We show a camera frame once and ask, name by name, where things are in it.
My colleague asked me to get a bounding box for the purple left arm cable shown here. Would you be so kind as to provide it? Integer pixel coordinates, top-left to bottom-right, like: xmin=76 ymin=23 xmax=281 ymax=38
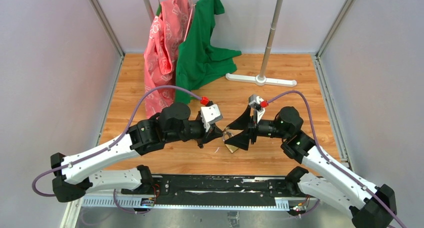
xmin=31 ymin=85 xmax=210 ymax=198

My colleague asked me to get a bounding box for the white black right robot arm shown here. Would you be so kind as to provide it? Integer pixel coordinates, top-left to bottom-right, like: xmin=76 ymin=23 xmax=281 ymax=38
xmin=225 ymin=106 xmax=397 ymax=227

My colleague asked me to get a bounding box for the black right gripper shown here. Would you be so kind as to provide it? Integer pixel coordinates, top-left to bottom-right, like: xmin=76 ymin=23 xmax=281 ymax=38
xmin=224 ymin=105 xmax=289 ymax=151

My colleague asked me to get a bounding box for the brass padlock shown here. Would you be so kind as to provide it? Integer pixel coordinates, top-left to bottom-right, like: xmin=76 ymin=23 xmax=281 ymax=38
xmin=222 ymin=128 xmax=239 ymax=153

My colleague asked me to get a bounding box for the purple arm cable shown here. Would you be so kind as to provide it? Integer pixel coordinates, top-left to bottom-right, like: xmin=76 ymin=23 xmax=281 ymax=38
xmin=260 ymin=90 xmax=408 ymax=228
xmin=31 ymin=85 xmax=210 ymax=198

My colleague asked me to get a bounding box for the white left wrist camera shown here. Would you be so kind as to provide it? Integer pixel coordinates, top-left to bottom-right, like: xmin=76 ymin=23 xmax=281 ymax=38
xmin=200 ymin=104 xmax=223 ymax=131

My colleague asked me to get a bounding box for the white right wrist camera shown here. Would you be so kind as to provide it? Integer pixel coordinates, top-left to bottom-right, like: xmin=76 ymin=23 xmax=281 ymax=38
xmin=248 ymin=94 xmax=266 ymax=124

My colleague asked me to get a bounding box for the pink patterned garment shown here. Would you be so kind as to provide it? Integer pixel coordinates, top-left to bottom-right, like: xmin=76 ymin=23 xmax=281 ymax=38
xmin=143 ymin=0 xmax=194 ymax=119

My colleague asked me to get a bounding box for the green t-shirt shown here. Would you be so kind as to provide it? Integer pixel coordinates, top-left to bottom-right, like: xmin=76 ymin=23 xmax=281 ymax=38
xmin=175 ymin=0 xmax=242 ymax=91

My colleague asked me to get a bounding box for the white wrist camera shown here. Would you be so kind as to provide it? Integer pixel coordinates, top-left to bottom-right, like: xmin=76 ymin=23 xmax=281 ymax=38
xmin=248 ymin=94 xmax=266 ymax=124
xmin=200 ymin=104 xmax=223 ymax=131

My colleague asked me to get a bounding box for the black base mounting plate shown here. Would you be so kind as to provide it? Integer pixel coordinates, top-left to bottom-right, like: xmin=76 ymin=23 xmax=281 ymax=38
xmin=120 ymin=174 xmax=320 ymax=207

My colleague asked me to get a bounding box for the aluminium frame rail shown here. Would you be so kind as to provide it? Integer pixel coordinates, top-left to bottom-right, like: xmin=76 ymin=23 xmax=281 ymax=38
xmin=64 ymin=189 xmax=355 ymax=227

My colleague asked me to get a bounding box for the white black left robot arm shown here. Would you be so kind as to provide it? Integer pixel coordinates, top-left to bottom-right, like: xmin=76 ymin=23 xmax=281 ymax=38
xmin=50 ymin=102 xmax=223 ymax=202

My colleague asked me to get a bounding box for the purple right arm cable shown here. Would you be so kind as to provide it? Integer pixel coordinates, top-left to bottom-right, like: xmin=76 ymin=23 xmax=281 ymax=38
xmin=260 ymin=90 xmax=408 ymax=228

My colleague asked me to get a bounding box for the white clothes rack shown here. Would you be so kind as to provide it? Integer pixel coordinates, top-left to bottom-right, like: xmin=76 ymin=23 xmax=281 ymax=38
xmin=143 ymin=0 xmax=297 ymax=87

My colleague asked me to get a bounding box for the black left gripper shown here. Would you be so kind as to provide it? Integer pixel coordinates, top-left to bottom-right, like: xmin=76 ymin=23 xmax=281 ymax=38
xmin=166 ymin=117 xmax=225 ymax=149

